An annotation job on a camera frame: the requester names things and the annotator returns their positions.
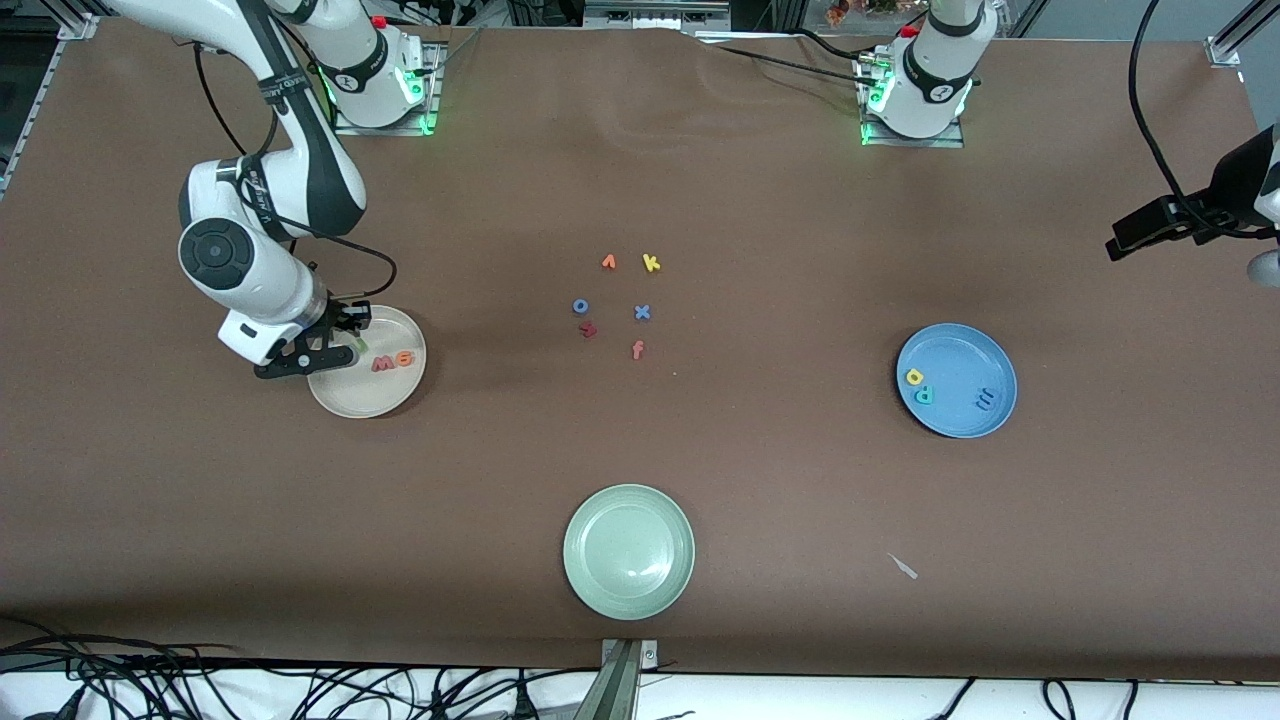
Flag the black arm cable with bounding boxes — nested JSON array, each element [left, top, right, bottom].
[[193, 45, 398, 306], [1128, 0, 1280, 241]]

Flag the aluminium profile rail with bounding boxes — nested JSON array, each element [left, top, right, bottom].
[[0, 15, 101, 196], [1205, 0, 1280, 67]]

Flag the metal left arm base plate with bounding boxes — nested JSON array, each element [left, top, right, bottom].
[[858, 55, 966, 150]]

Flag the beige brown plate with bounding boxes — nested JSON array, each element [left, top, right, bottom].
[[308, 305, 428, 419]]

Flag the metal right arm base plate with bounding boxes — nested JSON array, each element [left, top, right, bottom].
[[332, 42, 443, 137]]

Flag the grey metal camera post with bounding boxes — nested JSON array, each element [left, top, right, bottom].
[[600, 640, 659, 720]]

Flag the pale green plate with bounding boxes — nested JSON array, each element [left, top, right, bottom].
[[563, 484, 696, 621]]

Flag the blue plate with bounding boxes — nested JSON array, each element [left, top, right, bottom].
[[896, 323, 1018, 439]]

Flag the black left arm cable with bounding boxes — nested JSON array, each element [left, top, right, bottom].
[[1128, 0, 1280, 241]]

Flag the brown paper table cover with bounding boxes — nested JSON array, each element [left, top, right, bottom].
[[0, 18, 1280, 681]]

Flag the dried orange flowers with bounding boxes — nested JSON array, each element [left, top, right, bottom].
[[825, 0, 901, 26]]

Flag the tangled black cable bundle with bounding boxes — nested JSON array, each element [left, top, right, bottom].
[[0, 618, 701, 720]]

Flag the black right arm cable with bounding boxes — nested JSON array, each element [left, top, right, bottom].
[[193, 45, 398, 306]]

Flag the grey metal frame bar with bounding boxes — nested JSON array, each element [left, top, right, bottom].
[[583, 0, 731, 31]]

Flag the thin black table cable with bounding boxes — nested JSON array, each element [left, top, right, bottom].
[[700, 40, 886, 89]]

